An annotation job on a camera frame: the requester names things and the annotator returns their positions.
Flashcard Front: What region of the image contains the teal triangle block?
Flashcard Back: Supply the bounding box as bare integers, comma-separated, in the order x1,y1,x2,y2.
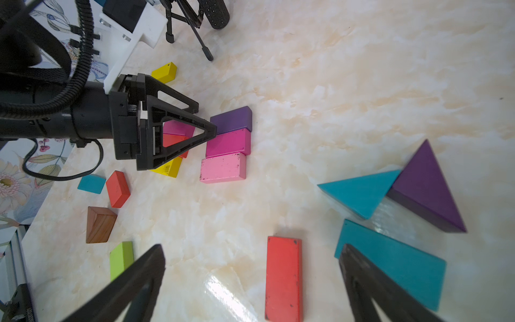
318,170,401,220

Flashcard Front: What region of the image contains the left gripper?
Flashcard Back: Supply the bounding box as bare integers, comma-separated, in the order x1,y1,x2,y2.
108,73,218,170

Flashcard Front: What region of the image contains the black microphone on tripod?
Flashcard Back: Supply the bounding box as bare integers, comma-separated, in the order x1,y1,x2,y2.
160,0,230,61

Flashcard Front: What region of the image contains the brown triangle block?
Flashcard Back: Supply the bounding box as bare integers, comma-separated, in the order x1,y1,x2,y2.
86,207,117,244

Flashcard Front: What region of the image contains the magenta block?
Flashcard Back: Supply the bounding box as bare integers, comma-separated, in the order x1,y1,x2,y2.
206,128,252,158
163,121,195,138

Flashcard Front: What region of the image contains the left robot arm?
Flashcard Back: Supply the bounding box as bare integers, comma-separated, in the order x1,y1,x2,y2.
1,1,217,170

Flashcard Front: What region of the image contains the pink rectangular block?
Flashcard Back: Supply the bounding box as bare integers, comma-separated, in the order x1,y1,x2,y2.
200,153,247,184

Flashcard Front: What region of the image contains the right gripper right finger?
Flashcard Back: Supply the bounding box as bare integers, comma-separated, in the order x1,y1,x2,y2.
339,244,441,321

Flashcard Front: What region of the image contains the yellow block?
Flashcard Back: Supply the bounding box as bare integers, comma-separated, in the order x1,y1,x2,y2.
152,157,183,178
151,63,177,84

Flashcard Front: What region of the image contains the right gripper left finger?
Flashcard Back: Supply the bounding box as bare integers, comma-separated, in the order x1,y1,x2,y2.
65,244,166,321

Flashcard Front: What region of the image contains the teal rectangular block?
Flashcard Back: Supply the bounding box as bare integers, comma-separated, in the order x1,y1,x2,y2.
334,219,447,311

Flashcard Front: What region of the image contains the purple triangle block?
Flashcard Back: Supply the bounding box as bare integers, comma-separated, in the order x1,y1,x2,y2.
387,140,468,233

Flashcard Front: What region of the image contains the purple rectangular block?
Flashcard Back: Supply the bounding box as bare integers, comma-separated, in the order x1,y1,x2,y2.
210,106,253,135

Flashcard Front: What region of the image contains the teal block left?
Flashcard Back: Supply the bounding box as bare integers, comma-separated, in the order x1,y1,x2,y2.
78,174,106,195

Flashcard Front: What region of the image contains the lime green block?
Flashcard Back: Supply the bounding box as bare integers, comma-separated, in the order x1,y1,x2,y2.
109,241,134,281

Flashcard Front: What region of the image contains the red block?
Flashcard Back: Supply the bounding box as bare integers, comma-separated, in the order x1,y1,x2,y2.
265,236,303,321
163,134,189,147
106,170,131,209

